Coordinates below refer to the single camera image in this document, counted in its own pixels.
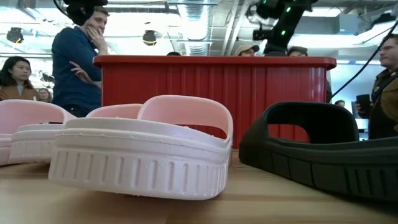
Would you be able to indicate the pink rubber slide sandal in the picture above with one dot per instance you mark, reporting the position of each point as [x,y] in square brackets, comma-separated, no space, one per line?
[118,111]
[3,152]
[140,168]
[34,146]

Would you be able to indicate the black rubber slide sandal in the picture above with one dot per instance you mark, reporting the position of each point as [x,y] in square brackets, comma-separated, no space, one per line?
[311,174]

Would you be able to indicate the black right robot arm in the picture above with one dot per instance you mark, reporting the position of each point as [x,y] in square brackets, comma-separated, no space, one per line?
[287,21]

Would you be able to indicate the red plastic bin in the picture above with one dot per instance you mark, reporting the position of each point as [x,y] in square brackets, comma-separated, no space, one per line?
[202,81]

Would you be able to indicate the black ceiling spotlight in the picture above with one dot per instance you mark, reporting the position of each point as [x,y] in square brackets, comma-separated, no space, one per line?
[149,37]
[14,35]

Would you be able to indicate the black phone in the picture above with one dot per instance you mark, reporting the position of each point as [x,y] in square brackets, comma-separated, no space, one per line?
[363,102]

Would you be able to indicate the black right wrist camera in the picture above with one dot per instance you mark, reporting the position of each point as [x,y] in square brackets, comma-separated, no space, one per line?
[261,34]

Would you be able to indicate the grey rectangular air duct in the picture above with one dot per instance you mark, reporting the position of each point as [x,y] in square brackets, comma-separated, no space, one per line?
[323,25]

